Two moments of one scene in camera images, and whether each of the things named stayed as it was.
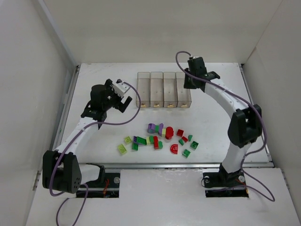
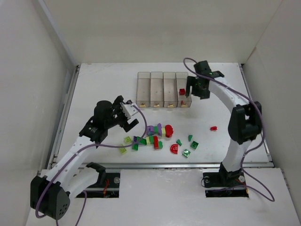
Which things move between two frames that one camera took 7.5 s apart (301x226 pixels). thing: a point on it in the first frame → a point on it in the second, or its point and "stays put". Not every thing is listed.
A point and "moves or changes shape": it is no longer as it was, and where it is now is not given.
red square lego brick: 180,133 → 182,91
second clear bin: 156,89 stays put
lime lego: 127,139 stays put
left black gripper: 118,101 → 124,121
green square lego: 186,153 stays put
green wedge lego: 181,141 moves or changes shape
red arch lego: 174,149 stays put
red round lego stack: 169,133 stays put
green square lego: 194,145 stays put
